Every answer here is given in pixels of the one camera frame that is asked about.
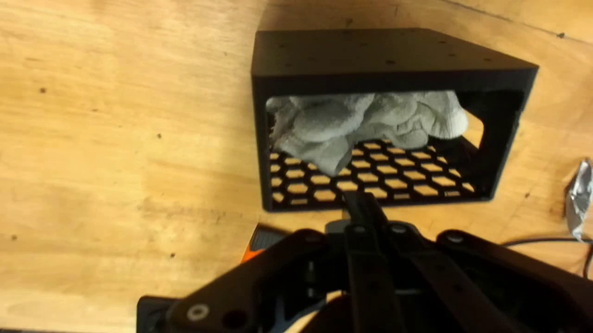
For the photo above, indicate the orange and black block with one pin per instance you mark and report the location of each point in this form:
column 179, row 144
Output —
column 253, row 249

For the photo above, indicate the black perforated box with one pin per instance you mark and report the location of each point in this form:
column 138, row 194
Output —
column 395, row 57

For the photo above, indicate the white cloth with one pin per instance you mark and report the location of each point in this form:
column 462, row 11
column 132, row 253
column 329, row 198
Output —
column 345, row 122

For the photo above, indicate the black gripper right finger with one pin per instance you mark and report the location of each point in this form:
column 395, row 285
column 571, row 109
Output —
column 482, row 283

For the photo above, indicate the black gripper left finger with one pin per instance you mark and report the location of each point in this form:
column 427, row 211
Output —
column 279, row 283

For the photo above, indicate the silver metal clamp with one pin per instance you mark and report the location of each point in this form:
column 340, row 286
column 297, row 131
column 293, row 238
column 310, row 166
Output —
column 579, row 196

